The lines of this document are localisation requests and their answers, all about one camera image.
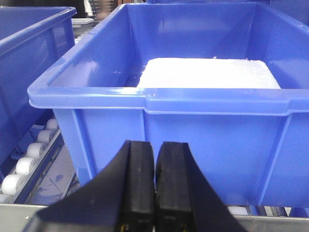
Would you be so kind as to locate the white roller conveyor track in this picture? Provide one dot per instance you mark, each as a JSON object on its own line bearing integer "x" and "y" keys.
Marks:
{"x": 31, "y": 168}

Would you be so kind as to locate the large blue crate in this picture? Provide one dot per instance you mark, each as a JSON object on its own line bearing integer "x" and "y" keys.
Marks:
{"x": 252, "y": 145}

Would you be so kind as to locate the blue crate at left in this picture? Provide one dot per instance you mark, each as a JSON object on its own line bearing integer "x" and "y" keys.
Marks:
{"x": 31, "y": 40}

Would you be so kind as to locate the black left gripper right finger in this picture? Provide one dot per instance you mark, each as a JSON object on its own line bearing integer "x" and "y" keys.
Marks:
{"x": 185, "y": 201}

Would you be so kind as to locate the white foam block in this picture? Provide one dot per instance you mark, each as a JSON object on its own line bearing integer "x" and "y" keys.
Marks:
{"x": 207, "y": 73}

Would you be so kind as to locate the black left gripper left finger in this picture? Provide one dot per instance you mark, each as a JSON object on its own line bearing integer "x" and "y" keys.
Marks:
{"x": 120, "y": 198}

